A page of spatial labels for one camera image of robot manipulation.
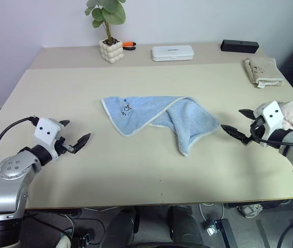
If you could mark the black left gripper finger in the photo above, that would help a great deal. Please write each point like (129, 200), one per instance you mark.
(64, 122)
(82, 142)

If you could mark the white sneaker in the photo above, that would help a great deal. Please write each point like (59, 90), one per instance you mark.
(250, 209)

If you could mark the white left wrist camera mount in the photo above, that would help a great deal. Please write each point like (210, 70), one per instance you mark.
(46, 129)

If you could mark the beige cloth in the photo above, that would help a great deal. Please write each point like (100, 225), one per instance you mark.
(263, 71)

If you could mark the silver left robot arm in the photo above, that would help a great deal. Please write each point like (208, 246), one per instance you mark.
(9, 178)

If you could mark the green leafy plant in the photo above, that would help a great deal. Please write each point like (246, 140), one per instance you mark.
(107, 13)

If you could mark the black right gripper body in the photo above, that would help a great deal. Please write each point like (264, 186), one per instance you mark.
(258, 127)

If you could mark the white bubble plant pot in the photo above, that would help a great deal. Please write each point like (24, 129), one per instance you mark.
(111, 53)

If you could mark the white flat case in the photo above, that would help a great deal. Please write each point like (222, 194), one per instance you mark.
(172, 53)

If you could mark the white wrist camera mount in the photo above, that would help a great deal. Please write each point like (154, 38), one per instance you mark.
(46, 129)
(273, 116)

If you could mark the light blue towel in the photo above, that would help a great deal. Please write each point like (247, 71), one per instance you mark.
(141, 111)

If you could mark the black rectangular box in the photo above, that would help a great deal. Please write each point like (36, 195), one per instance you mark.
(239, 46)

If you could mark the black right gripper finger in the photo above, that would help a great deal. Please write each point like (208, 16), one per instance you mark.
(247, 113)
(235, 133)

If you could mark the dark rounded shape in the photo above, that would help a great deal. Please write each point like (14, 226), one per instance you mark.
(121, 227)
(186, 227)

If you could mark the orange and black tool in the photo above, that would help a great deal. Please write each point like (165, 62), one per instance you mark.
(128, 45)

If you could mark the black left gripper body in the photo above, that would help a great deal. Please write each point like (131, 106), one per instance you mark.
(63, 147)

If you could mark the small grey power adapter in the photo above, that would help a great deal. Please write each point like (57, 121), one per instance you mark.
(210, 229)

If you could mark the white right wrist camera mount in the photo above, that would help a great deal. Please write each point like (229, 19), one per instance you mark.
(273, 116)

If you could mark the black table foot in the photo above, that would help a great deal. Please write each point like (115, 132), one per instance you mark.
(225, 232)

